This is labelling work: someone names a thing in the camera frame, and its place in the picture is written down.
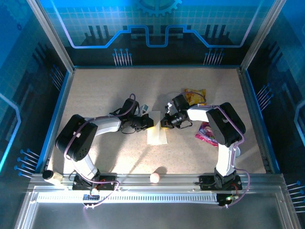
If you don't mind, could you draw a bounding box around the pink purple candy packet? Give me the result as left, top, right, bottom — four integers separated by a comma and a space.
194, 121, 219, 146

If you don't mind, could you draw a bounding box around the yellow snack packet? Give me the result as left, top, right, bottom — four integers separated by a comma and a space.
183, 88, 207, 106

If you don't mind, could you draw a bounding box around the grey metal panel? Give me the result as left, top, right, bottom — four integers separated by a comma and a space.
14, 185, 302, 229

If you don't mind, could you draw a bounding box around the black controller with green LED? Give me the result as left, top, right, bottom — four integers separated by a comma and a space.
217, 193, 239, 208

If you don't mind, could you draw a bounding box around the cream roll with black cap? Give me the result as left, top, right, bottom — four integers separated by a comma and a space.
42, 169, 64, 186

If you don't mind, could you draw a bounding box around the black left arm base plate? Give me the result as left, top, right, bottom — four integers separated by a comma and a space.
72, 174, 117, 191

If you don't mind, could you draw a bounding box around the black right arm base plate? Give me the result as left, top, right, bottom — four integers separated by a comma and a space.
199, 175, 243, 191

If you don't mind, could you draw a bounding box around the white slotted cable duct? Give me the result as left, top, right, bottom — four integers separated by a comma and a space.
37, 192, 219, 204

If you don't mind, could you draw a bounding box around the aluminium side rail blue edge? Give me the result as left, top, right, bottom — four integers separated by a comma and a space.
35, 69, 74, 174
238, 68, 281, 174

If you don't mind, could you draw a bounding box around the aluminium frame post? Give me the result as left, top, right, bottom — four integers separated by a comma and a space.
26, 0, 75, 73
240, 0, 288, 72

